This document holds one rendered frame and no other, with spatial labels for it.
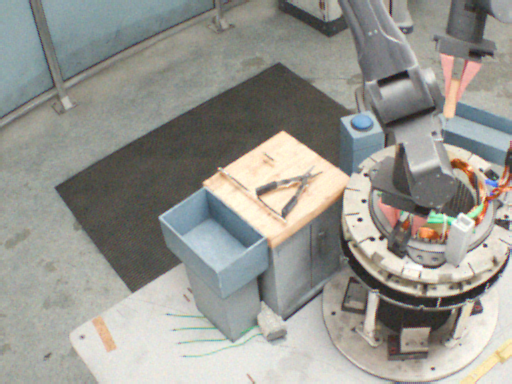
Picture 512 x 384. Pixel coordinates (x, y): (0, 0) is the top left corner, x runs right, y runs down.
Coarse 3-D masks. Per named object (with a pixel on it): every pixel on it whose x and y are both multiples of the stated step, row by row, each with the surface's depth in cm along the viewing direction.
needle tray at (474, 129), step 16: (464, 112) 130; (480, 112) 128; (448, 128) 130; (464, 128) 129; (480, 128) 129; (496, 128) 128; (448, 144) 126; (464, 144) 123; (480, 144) 121; (496, 144) 125; (496, 160) 121
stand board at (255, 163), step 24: (264, 144) 124; (288, 144) 124; (240, 168) 120; (264, 168) 120; (288, 168) 119; (336, 168) 118; (216, 192) 116; (240, 192) 116; (288, 192) 115; (312, 192) 115; (336, 192) 114; (264, 216) 112; (288, 216) 111; (312, 216) 113
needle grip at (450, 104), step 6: (450, 78) 89; (456, 78) 89; (450, 84) 89; (456, 84) 88; (450, 90) 89; (456, 90) 89; (450, 96) 89; (456, 96) 89; (450, 102) 90; (444, 108) 91; (450, 108) 90; (444, 114) 91; (450, 114) 90
